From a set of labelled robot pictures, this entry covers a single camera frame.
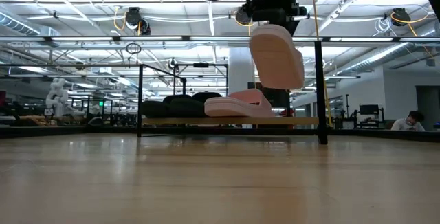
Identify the black metal table frame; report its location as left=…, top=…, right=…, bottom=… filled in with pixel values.
left=0, top=126, right=440, bottom=144

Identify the person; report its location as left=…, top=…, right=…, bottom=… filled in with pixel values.
left=390, top=109, right=426, bottom=132

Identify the black slide sandal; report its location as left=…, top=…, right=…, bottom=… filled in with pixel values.
left=167, top=91, right=223, bottom=119
left=140, top=94, right=194, bottom=119

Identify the white column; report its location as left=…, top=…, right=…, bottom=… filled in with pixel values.
left=228, top=47, right=256, bottom=95

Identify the dark cabinet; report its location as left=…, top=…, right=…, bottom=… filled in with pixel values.
left=254, top=82, right=293, bottom=131

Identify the long ceiling light strip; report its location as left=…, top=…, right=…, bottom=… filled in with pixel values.
left=0, top=34, right=440, bottom=43

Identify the ceiling cable reel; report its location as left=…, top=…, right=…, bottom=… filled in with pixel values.
left=384, top=7, right=430, bottom=29
left=233, top=6, right=254, bottom=27
left=124, top=6, right=152, bottom=36

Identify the white robot figure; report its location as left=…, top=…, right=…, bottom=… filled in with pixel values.
left=45, top=77, right=86, bottom=117

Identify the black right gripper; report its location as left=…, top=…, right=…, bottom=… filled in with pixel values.
left=252, top=0, right=309, bottom=37

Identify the black monitor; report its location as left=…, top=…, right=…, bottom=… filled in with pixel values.
left=358, top=104, right=381, bottom=116

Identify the black workstation frame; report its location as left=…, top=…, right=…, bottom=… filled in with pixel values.
left=171, top=57, right=230, bottom=96

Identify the wooden shelf with black frame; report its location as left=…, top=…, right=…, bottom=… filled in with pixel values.
left=136, top=39, right=329, bottom=146

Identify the pink slide sandal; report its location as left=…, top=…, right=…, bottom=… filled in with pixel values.
left=248, top=23, right=306, bottom=91
left=203, top=88, right=276, bottom=119

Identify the silver ventilation duct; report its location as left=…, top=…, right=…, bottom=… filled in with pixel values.
left=0, top=10, right=42, bottom=38
left=329, top=41, right=420, bottom=77

